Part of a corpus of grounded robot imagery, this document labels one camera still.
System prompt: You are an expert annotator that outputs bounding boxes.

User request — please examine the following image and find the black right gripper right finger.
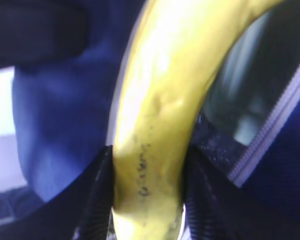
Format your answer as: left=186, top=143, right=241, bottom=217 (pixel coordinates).
left=184, top=146, right=300, bottom=240

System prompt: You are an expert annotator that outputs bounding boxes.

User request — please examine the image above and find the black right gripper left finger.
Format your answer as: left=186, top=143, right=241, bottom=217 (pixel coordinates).
left=0, top=146, right=114, bottom=240

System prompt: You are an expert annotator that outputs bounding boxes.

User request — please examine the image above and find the navy and white lunch bag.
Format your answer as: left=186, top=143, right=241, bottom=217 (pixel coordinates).
left=0, top=0, right=300, bottom=203

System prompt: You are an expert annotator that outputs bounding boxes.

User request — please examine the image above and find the yellow banana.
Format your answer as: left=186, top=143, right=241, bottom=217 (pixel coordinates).
left=110, top=0, right=286, bottom=240

